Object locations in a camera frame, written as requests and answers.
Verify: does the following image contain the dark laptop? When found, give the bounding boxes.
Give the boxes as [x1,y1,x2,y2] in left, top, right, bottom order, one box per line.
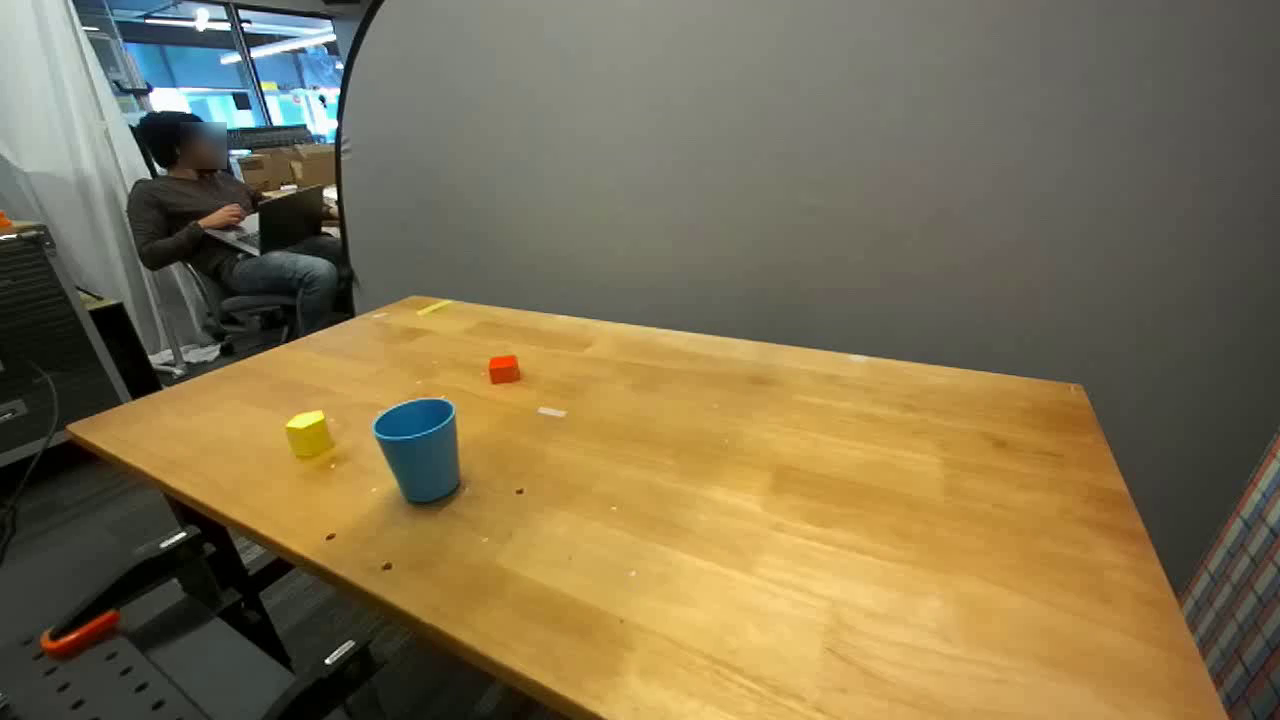
[213,180,332,256]

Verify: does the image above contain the seated person in sweater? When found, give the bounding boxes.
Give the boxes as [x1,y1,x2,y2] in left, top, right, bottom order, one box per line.
[125,106,353,336]

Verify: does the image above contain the grey backdrop panel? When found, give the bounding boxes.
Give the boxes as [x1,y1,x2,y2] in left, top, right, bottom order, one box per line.
[335,0,1280,596]

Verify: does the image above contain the blue plastic cup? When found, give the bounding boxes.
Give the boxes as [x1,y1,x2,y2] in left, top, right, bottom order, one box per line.
[368,394,464,508]

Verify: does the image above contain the white curtain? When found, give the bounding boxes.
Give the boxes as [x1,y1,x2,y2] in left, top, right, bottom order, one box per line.
[0,0,203,362]

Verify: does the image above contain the black cabinet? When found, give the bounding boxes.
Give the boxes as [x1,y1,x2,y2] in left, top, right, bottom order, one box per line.
[0,217,133,464]

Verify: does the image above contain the ceiling light strip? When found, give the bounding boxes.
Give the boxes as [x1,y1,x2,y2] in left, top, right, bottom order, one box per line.
[217,30,339,69]

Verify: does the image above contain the cardboard box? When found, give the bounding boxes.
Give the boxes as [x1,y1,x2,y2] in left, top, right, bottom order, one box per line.
[236,141,339,196]

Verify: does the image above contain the yellow block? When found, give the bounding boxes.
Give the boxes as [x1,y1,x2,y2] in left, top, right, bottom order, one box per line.
[285,406,339,464]

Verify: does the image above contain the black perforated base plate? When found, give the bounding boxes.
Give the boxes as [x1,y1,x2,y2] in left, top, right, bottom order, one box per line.
[0,622,312,720]

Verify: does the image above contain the black table leg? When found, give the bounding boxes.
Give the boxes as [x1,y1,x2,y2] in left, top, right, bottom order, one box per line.
[164,492,295,671]

